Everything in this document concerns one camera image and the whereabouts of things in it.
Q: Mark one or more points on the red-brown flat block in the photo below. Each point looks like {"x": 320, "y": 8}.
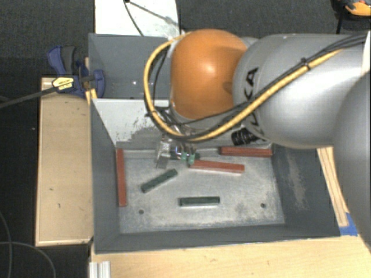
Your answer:
{"x": 246, "y": 151}
{"x": 121, "y": 178}
{"x": 218, "y": 166}

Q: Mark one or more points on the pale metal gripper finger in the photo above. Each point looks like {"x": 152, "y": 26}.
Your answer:
{"x": 160, "y": 158}
{"x": 166, "y": 158}

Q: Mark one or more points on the grey metal bin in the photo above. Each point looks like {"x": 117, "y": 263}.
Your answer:
{"x": 203, "y": 216}

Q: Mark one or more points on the dark green flat block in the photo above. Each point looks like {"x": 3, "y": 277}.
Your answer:
{"x": 159, "y": 180}
{"x": 199, "y": 201}

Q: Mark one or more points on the black cylinder on white bracket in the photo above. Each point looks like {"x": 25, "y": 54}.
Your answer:
{"x": 245, "y": 138}

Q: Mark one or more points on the pale wood flat board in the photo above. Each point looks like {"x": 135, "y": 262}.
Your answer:
{"x": 65, "y": 166}

